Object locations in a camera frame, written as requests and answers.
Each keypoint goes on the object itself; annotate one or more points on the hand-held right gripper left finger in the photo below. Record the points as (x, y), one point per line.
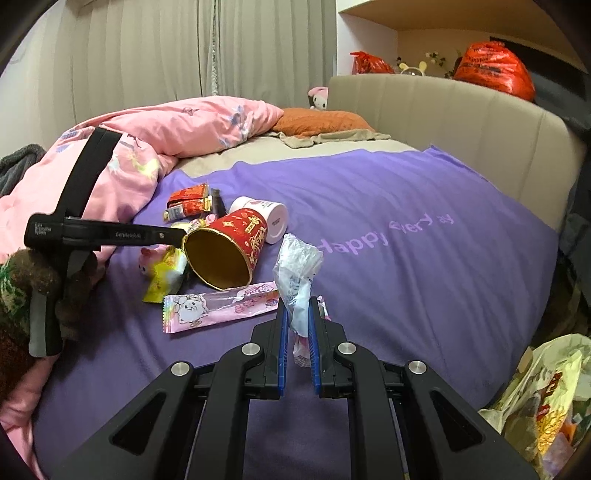
(282, 350)

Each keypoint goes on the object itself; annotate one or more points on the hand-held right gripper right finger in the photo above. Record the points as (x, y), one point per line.
(315, 350)

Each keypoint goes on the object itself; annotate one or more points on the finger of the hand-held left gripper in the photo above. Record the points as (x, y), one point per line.
(168, 236)

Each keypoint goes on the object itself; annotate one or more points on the red paper cup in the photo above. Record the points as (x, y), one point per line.
(240, 235)

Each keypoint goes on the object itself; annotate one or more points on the clear plastic wrapper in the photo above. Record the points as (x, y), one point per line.
(295, 267)

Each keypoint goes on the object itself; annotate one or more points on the yellow plastic bin liner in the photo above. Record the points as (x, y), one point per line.
(554, 353)

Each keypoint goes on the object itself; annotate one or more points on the crumpled white green packet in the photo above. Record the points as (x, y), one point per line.
(178, 214)

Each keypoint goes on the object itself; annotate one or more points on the pink caterpillar toy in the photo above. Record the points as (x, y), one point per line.
(148, 259)

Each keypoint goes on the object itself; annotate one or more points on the pale yellow snack packet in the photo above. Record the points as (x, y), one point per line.
(161, 279)

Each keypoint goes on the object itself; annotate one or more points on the red snack packet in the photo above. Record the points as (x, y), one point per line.
(187, 196)

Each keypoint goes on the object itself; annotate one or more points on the dark brown small wrapper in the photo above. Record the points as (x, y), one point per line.
(217, 202)

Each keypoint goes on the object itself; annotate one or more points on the dark grey knit blanket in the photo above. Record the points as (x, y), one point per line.
(18, 168)

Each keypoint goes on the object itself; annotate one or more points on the pink cartoon wrapper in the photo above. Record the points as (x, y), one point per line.
(207, 307)

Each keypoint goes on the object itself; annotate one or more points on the purple blanket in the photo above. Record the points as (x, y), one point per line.
(392, 300)

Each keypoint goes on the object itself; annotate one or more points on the white round container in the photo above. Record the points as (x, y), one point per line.
(272, 219)

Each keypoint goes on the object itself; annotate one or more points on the pink printed duvet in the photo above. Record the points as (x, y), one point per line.
(184, 124)

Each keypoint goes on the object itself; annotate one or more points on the beige bed sheet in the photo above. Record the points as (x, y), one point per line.
(258, 152)

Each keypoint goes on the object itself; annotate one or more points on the beige pleated curtain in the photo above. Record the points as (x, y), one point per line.
(138, 55)

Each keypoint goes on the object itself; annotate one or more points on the beige crumpled cloth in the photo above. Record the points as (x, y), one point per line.
(332, 137)

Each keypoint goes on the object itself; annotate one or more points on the orange pillow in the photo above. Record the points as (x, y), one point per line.
(323, 121)

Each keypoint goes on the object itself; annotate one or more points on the pink plush toy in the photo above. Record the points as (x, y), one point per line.
(318, 98)

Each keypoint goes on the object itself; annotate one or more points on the small red plastic bag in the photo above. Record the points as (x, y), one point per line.
(371, 64)

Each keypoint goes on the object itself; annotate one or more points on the beige padded headboard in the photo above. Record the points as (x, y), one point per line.
(461, 110)

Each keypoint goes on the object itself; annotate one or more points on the white rabbit-eared toy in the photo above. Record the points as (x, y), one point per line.
(412, 69)

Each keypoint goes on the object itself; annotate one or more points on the dried flower sprig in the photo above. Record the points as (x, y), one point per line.
(441, 62)

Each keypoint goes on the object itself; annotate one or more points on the large red plastic bag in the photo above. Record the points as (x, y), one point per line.
(494, 69)

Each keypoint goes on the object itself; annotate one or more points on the dark grey jacket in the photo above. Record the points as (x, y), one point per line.
(565, 110)

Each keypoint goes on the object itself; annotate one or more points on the light wood alcove board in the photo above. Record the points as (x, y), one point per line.
(438, 16)

